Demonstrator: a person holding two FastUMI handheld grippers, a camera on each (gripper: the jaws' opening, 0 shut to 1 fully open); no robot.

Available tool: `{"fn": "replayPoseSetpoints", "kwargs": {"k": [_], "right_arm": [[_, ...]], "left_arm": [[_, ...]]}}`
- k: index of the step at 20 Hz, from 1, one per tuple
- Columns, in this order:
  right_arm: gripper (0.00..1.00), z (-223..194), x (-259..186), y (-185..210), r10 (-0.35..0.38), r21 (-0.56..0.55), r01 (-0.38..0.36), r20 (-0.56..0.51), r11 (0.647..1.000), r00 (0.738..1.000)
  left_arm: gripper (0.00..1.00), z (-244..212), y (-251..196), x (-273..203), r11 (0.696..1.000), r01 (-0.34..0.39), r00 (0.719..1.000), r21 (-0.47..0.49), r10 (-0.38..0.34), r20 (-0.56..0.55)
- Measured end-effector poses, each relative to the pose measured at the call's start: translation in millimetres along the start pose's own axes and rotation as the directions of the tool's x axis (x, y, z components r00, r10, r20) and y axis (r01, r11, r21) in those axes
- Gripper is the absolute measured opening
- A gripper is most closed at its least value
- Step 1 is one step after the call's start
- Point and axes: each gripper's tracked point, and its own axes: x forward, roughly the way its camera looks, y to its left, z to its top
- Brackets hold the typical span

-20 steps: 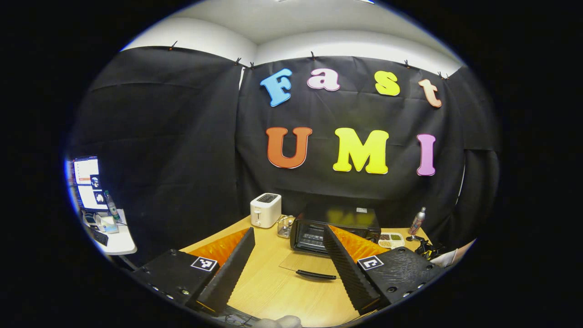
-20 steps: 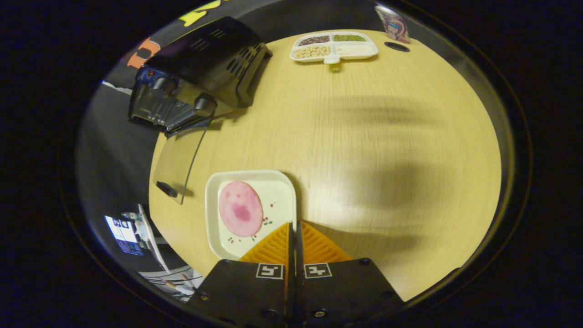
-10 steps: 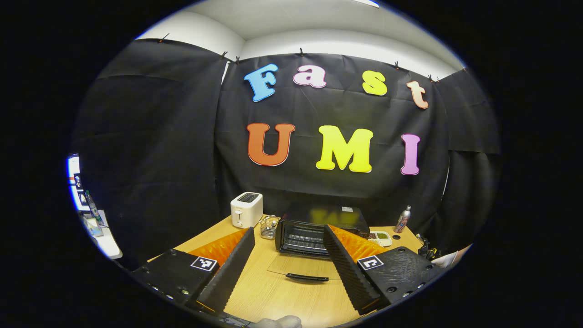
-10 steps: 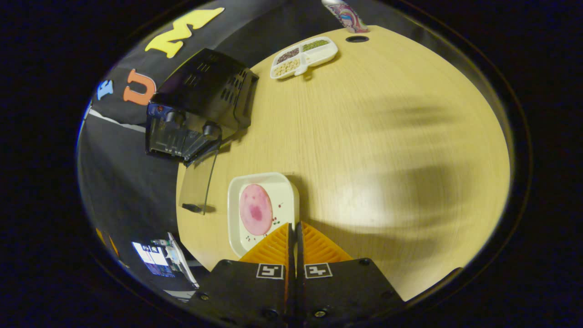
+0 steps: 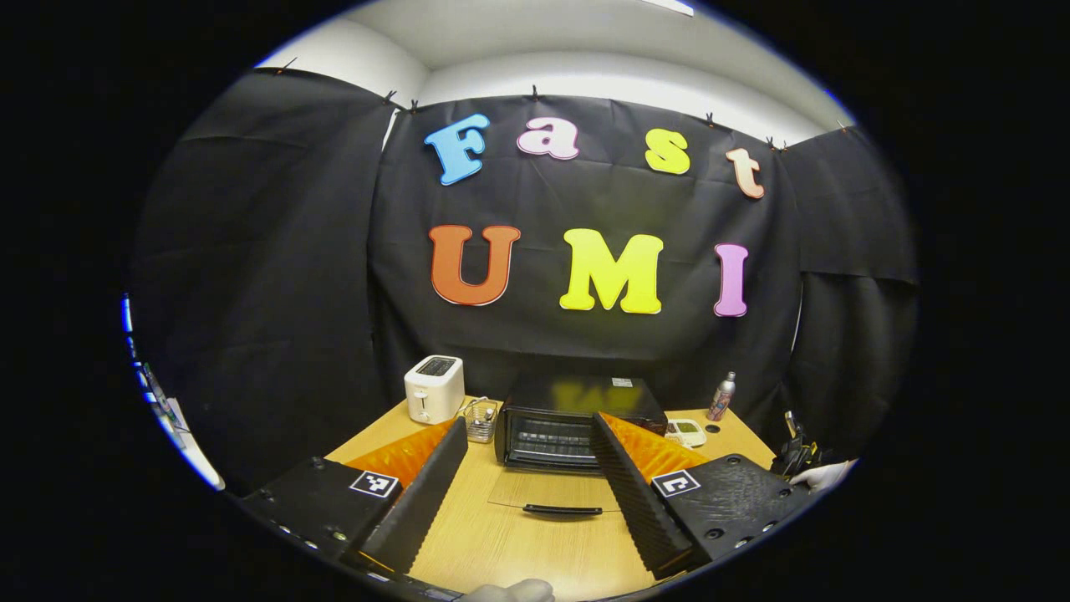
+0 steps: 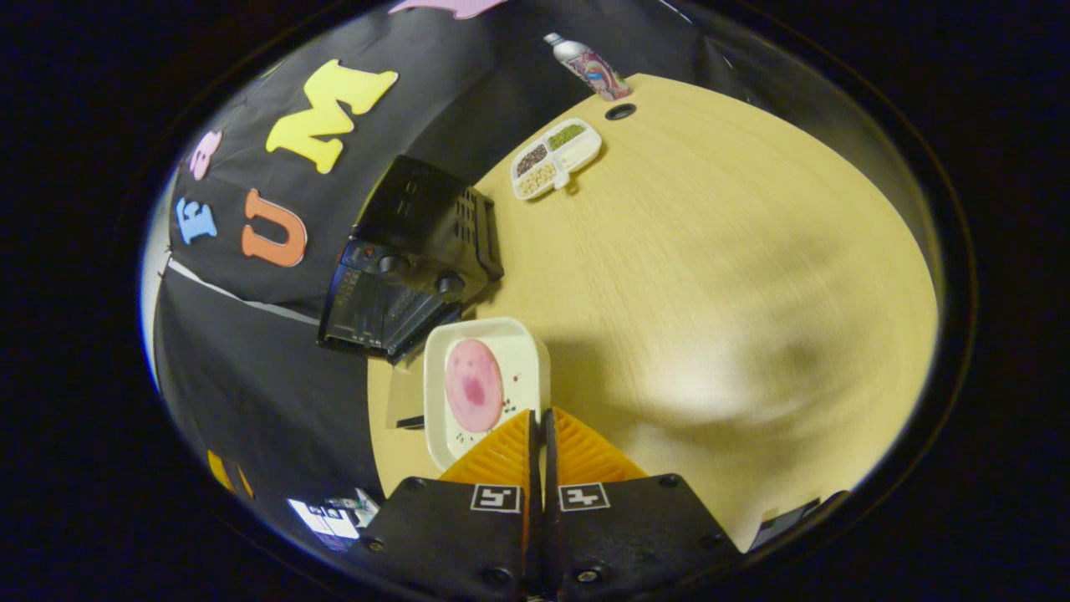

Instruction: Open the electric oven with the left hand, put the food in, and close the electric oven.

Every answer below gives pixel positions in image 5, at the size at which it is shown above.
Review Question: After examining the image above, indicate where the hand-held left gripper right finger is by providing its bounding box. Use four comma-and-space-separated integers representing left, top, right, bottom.
590, 411, 816, 581

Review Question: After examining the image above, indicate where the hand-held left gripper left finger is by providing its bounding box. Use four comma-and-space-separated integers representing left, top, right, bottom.
238, 416, 469, 578

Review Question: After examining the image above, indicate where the black electric oven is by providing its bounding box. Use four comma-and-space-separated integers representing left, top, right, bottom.
487, 374, 670, 517

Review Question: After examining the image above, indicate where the metal oven rack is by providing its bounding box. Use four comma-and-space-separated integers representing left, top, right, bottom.
514, 431, 596, 457

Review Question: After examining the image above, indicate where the white divided dish with beans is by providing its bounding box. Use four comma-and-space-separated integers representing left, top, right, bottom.
665, 418, 708, 449

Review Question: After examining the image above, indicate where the silver spray bottle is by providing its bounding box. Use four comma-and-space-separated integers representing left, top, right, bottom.
707, 371, 737, 422

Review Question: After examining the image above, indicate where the white toaster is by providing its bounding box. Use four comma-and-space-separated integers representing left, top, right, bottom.
404, 355, 466, 426

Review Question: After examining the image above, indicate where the black backdrop cloth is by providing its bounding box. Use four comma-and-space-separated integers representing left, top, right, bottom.
130, 67, 920, 494

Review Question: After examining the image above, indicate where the small wire basket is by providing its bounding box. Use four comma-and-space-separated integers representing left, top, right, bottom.
458, 396, 501, 444

